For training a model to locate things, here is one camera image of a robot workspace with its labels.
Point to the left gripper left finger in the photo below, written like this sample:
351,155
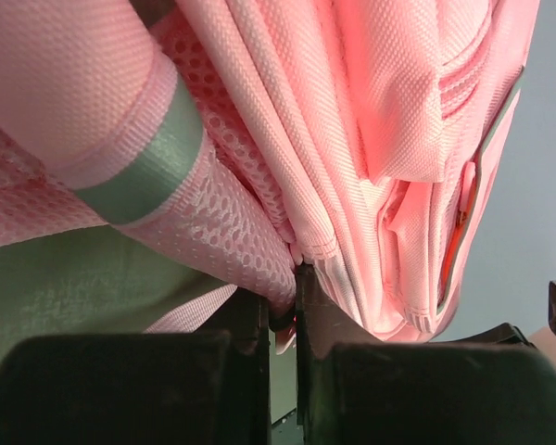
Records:
208,387

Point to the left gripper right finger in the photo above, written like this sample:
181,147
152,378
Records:
493,388

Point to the pink school backpack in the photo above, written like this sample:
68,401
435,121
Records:
155,156

